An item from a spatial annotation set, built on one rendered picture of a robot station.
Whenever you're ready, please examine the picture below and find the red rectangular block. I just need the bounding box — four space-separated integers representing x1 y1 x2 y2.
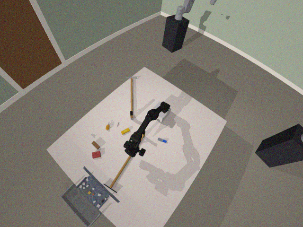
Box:
92 151 101 158

